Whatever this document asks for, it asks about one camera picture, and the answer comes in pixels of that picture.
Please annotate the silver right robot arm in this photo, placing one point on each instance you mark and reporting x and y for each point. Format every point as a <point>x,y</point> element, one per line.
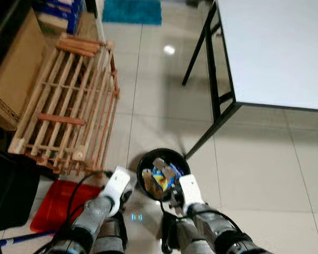
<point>217,227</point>

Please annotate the black round rubbish bin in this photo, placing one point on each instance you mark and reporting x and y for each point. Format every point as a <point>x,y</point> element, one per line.
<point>164,152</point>

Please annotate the plain brown cardboard piece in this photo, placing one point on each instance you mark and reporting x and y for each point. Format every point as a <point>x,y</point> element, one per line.
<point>148,185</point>

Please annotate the blue yellow snack wrapper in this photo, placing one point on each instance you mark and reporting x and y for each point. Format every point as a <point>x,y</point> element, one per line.
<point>161,181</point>

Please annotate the red plastic dustpan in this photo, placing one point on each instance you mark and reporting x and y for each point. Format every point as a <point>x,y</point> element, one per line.
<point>58,203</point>

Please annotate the wooden slatted rack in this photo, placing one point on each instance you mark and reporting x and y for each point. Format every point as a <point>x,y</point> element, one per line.
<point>61,119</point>

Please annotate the black box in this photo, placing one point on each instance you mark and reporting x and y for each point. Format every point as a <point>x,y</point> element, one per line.
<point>10,190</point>

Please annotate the large brown cardboard carton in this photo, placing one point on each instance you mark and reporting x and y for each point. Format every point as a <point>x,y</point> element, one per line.
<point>18,69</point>

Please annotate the teal shaggy rug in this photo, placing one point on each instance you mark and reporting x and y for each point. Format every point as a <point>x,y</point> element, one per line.
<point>132,11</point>

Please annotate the blue printed box stack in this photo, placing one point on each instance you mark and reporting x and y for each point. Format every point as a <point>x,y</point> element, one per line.
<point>58,10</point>

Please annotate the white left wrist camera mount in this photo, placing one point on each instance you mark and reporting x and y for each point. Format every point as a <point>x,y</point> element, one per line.
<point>115,185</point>

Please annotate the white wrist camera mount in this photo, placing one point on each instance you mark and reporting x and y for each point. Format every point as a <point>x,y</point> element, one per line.
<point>191,188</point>
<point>115,185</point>

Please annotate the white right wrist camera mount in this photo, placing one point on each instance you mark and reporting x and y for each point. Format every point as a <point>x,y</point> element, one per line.
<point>191,188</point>

